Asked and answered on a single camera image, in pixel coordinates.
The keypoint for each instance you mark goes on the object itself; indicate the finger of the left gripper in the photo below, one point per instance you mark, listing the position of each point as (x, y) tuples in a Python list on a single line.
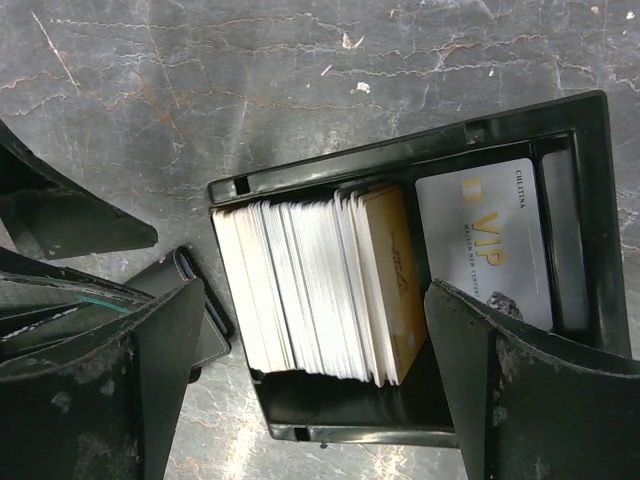
[(47, 216), (38, 311)]

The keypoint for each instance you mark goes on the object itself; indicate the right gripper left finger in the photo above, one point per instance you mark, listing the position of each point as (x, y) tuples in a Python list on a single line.
[(102, 401)]

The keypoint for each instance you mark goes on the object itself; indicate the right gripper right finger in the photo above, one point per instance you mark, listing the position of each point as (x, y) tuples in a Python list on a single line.
[(528, 404)]

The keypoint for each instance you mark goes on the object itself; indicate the black leather card holder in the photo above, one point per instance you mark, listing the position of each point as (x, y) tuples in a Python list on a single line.
[(217, 329)]

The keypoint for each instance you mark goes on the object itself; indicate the black plastic card bin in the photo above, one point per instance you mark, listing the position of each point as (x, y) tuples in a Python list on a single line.
[(569, 143)]

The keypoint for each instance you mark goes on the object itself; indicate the silver VIP card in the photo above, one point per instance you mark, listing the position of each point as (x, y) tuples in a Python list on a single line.
[(483, 235)]

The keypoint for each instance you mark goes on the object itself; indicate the stack of white cards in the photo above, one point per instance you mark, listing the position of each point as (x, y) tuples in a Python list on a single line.
[(326, 286)]

